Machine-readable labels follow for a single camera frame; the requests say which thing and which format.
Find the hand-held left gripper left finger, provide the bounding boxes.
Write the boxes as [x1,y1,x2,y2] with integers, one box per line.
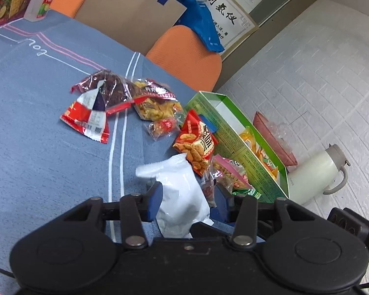
[61,182,163,250]

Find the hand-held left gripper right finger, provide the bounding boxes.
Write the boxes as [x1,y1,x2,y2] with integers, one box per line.
[215,184,319,250]

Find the green snack packet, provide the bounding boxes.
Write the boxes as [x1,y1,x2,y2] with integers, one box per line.
[232,188,262,200]

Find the orange dried fruit packet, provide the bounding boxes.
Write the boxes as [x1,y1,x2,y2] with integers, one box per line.
[253,144,279,180]

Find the green cardboard box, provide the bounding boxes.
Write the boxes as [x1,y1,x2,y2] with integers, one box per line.
[184,91,290,203]

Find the red fried snack packet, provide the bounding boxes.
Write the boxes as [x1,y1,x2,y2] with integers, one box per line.
[172,109,219,177]

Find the yellow transparent candy packet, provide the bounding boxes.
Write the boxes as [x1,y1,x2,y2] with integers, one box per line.
[239,127,256,149]

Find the clear peanut packet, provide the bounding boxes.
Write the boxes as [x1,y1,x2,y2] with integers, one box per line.
[130,79,185,123]

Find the red white snack packet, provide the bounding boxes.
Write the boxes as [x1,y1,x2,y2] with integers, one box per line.
[60,81,111,144]

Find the pink snack packet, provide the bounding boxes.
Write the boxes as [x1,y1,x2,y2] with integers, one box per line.
[211,156,253,192]

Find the white thermos jug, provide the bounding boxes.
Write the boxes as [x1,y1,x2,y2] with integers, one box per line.
[287,144,351,205]

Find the small red candy packet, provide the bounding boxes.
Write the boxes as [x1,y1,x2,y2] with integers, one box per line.
[148,118,176,142]

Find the clear plastic bags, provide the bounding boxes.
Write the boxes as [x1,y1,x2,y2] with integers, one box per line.
[264,121,292,156]

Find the red plastic bowl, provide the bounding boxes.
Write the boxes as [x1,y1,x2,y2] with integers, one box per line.
[253,111,298,166]

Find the dark red date packet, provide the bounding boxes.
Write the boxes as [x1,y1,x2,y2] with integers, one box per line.
[71,70,134,115]

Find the blue tablecloth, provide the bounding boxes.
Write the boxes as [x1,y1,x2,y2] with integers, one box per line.
[0,9,234,292]

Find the blue bag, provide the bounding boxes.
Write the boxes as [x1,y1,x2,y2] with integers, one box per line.
[174,0,226,53]

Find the brown cardboard box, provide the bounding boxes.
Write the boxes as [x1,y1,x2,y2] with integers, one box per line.
[74,0,188,56]

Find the black cable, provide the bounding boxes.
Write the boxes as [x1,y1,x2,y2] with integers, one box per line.
[0,263,16,280]

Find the black lettered wall poster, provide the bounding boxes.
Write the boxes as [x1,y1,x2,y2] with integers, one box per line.
[203,0,260,60]

